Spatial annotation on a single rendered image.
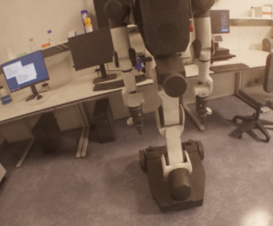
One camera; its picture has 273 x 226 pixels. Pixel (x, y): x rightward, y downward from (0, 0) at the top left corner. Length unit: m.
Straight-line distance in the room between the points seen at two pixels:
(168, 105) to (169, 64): 0.35
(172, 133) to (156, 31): 0.74
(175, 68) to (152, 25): 0.23
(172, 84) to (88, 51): 1.13
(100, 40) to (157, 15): 1.05
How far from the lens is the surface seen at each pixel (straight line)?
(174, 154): 1.24
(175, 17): 0.75
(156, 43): 0.77
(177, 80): 0.76
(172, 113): 1.12
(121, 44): 0.87
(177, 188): 1.07
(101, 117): 1.90
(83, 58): 1.74
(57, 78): 2.40
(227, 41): 2.73
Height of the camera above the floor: 1.22
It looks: 30 degrees down
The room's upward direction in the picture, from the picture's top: 10 degrees counter-clockwise
